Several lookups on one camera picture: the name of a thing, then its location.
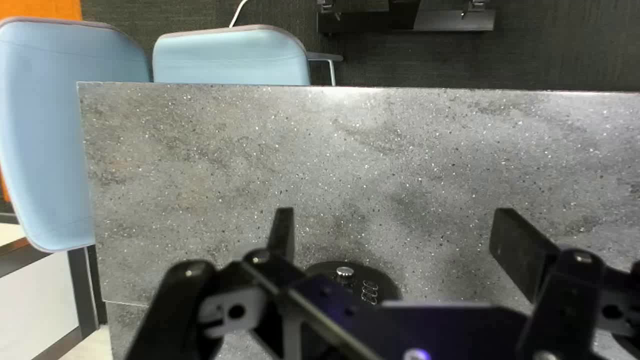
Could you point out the small light blue chair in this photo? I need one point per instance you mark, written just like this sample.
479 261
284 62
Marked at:
231 59

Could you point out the grey metal chair armrest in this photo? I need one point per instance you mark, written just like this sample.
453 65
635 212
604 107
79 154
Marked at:
329 60

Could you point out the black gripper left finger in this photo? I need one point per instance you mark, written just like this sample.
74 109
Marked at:
182 301

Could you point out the black equipment box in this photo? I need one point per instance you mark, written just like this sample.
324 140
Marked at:
440 17

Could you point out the large light blue chair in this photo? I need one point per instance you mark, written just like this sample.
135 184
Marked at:
47 120

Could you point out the black metal chair leg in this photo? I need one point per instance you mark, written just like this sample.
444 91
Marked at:
83 286

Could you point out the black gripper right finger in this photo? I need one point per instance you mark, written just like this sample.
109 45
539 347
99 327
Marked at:
563 292

